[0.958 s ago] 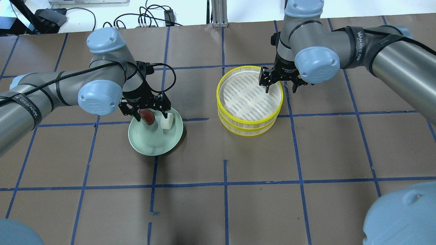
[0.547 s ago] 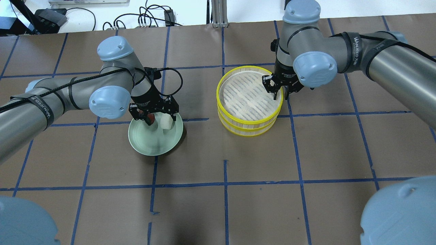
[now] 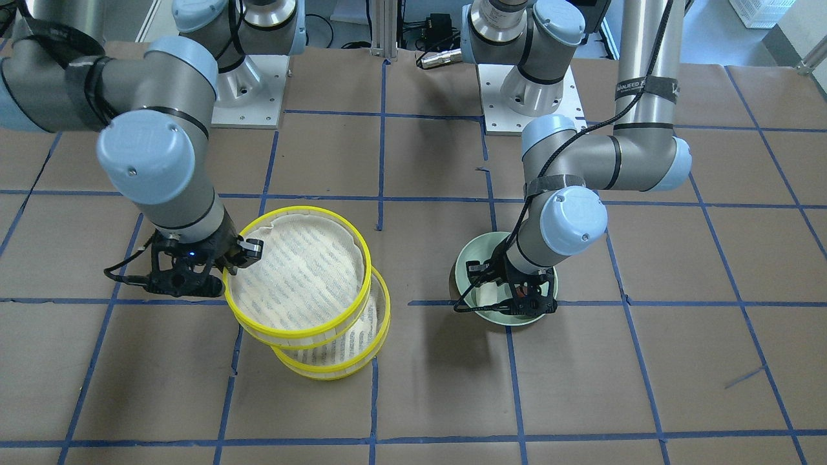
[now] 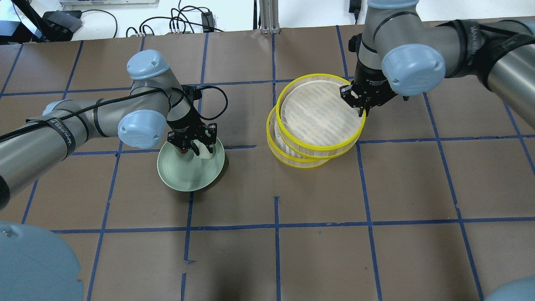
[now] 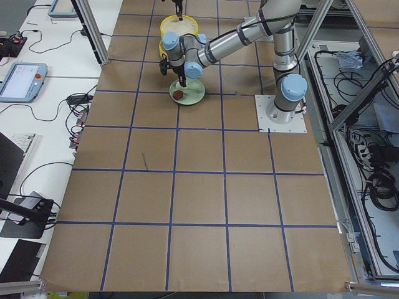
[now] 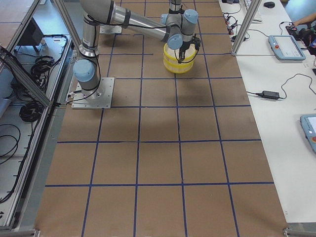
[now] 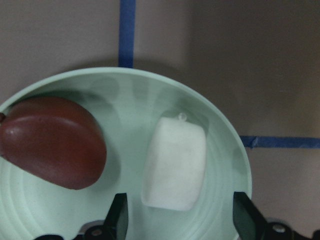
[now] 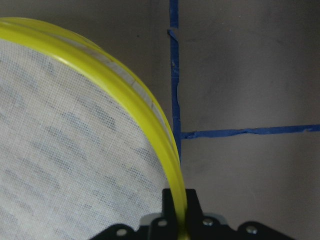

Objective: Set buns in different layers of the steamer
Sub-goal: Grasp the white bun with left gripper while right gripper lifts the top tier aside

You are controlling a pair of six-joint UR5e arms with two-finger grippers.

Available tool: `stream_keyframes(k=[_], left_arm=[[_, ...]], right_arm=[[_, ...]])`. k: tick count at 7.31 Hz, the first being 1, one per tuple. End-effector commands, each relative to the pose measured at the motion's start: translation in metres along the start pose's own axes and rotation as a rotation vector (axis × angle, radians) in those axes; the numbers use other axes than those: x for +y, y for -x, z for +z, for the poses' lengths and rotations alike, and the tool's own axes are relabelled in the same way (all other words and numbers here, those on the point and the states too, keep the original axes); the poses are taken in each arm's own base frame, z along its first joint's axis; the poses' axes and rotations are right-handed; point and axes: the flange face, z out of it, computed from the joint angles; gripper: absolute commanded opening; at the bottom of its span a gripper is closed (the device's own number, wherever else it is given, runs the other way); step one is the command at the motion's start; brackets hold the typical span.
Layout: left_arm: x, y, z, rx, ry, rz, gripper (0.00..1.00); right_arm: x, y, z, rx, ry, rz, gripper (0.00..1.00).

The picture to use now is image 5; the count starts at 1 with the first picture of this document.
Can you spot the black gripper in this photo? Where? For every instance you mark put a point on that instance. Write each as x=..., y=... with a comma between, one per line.
x=179, y=71
x=177, y=5

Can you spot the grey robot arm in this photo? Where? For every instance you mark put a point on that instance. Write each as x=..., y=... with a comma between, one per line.
x=188, y=55

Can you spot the reddish brown bun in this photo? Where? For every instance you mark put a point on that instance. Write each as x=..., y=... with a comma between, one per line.
x=177, y=94

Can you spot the pale green round plate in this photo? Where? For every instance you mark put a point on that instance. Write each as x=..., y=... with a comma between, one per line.
x=193, y=92

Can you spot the black power adapter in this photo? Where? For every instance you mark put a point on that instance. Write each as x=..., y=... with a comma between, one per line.
x=79, y=99

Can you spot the blue teach pendant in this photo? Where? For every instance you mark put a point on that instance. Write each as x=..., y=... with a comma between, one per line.
x=23, y=82
x=62, y=8

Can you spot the white keyboard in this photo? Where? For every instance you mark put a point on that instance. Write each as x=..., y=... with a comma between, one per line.
x=27, y=142

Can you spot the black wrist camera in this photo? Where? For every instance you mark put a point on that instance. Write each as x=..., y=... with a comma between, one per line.
x=164, y=66

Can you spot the aluminium frame post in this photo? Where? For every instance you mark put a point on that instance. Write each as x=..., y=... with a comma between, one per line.
x=90, y=27

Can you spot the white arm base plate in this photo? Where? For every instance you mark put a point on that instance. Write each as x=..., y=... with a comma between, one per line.
x=272, y=120

